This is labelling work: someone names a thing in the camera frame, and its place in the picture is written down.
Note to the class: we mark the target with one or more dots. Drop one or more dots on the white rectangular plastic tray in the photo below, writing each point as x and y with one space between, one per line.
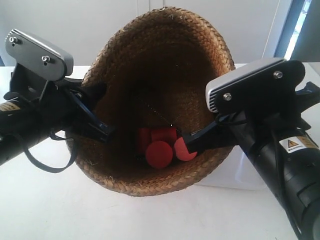
235 172

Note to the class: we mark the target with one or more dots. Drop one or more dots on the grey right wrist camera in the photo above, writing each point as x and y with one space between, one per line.
261 83

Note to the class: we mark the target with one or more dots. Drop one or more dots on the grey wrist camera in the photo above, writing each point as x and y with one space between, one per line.
38 55
261 83

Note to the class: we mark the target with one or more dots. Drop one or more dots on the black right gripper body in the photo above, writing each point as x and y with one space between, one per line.
256 125

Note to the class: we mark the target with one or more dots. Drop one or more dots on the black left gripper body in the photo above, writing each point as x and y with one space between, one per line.
34 104

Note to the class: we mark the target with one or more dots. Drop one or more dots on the brown woven wicker basket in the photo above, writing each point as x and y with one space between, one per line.
156 69

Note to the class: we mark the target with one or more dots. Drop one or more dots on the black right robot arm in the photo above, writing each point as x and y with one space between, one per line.
290 167

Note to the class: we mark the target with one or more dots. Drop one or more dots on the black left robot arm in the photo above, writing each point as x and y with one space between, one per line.
13 144

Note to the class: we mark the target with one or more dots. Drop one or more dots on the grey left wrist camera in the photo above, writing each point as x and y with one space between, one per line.
38 55

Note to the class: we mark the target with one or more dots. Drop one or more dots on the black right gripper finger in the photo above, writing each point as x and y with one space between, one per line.
213 136

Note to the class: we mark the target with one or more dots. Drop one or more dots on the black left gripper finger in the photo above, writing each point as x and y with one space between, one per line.
89 94
83 122

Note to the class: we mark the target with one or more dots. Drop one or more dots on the window with grey frame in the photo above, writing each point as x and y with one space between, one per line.
295 31

